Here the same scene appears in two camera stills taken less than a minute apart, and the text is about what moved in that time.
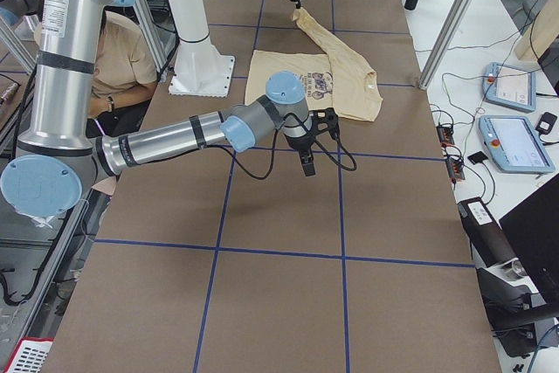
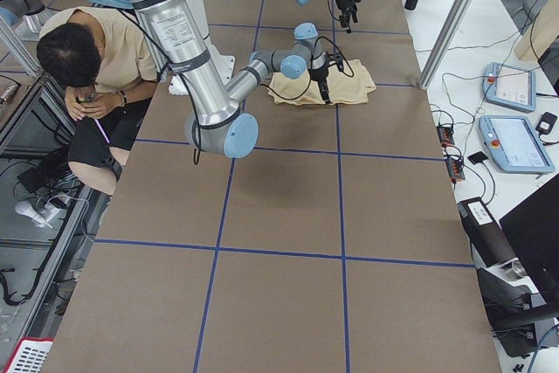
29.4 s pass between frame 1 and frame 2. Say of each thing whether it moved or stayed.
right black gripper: moved
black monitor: stayed
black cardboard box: stayed
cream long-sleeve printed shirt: moved
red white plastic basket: stayed
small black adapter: stayed
